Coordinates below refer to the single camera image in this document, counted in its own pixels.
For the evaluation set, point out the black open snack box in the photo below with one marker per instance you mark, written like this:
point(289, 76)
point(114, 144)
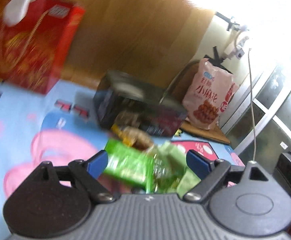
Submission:
point(124, 100)

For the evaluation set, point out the gold peanut snack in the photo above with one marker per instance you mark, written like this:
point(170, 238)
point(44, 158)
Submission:
point(133, 137)

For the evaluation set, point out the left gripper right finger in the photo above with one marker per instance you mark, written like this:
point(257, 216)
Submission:
point(236, 201)

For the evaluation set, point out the pale green snack packet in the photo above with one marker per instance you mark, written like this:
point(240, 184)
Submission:
point(187, 182)

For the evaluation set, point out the red gift box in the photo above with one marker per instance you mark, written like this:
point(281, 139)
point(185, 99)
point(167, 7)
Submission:
point(33, 52)

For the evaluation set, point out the cartoon pig blue bedsheet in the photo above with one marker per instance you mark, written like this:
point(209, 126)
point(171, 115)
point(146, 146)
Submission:
point(59, 126)

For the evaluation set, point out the pink fried dough snack bag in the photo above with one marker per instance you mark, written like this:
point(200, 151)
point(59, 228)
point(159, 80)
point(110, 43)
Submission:
point(209, 94)

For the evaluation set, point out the green peas clear bag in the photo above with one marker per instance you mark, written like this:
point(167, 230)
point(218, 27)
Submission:
point(169, 166)

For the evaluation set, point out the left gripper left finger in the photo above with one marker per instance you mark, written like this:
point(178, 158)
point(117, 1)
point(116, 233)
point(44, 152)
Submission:
point(57, 201)

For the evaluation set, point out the green wafer snack pack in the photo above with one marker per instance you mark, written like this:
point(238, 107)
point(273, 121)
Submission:
point(130, 165)

